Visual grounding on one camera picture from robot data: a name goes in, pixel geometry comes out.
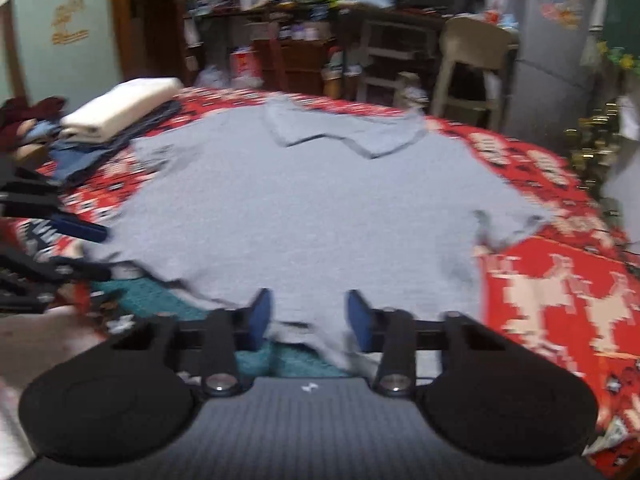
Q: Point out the red patterned blanket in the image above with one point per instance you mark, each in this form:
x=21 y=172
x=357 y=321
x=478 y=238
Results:
x=550 y=285

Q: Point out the dark wooden desk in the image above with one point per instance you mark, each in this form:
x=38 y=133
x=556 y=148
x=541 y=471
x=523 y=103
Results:
x=400 y=14

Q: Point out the small Christmas tree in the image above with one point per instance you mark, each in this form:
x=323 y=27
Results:
x=595 y=150

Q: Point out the brown wooden drawer chest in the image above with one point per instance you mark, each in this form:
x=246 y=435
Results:
x=300 y=65

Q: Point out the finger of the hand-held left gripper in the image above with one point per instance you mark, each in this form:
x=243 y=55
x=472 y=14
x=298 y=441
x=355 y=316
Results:
x=80 y=227
x=60 y=270

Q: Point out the red printed box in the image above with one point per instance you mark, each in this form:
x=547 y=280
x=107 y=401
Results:
x=245 y=65

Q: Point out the green cutting mat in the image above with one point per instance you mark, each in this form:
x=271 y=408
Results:
x=140 y=300

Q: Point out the grey knit sweater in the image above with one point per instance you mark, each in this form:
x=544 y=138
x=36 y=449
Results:
x=310 y=210

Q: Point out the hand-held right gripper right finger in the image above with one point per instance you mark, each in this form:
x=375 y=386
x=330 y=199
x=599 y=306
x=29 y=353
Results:
x=360 y=320

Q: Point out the maroon clothes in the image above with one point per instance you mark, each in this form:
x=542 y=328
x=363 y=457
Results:
x=30 y=110

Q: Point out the cream plastic chair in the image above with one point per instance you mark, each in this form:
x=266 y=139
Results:
x=475 y=40

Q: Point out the grey refrigerator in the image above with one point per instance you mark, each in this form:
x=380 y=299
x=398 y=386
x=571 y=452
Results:
x=550 y=85

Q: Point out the dark wooden door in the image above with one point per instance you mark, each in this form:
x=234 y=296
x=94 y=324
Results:
x=150 y=20

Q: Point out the white drawer unit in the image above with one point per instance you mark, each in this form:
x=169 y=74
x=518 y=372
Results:
x=370 y=55

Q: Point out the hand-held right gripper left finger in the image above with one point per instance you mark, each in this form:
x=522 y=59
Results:
x=261 y=317

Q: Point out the folded blue jeans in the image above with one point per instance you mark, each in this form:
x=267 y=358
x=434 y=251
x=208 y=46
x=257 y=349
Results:
x=80 y=160

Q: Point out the white curtain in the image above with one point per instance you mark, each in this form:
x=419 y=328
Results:
x=595 y=20

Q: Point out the pale sliding door gold print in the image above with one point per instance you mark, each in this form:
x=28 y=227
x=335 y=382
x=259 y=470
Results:
x=60 y=60

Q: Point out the white tote bag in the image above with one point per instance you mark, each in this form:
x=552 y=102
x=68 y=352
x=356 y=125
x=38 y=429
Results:
x=412 y=92

